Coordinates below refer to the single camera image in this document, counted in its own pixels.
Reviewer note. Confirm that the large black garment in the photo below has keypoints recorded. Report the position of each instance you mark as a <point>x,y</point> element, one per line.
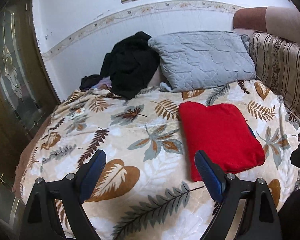
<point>130,65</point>

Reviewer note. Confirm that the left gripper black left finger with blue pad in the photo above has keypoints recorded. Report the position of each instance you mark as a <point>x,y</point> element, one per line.
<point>41,219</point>

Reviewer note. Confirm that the brown wooden glass door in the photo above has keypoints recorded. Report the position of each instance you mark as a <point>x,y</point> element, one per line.
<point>26,100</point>

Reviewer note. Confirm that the red and blue sweater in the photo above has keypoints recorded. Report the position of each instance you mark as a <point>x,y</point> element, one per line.
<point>222,132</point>

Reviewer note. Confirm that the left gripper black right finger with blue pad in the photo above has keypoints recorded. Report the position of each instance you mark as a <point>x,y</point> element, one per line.
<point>260,219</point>

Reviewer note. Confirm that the small black garment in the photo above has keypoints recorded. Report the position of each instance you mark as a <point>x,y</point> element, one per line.
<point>89,81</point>

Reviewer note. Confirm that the beige leaf-pattern blanket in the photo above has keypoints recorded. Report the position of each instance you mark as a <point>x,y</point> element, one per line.
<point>145,190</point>

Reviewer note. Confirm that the purple cloth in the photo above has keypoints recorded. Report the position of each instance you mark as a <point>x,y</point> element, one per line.
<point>105,83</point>

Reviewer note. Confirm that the grey quilted pillow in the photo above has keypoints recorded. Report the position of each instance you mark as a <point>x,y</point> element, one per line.
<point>202,59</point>

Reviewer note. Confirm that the brown bed sheet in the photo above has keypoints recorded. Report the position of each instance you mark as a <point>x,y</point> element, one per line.
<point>25,156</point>

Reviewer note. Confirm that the striped floral cushion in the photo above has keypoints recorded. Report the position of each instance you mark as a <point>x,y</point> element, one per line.
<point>277,63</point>

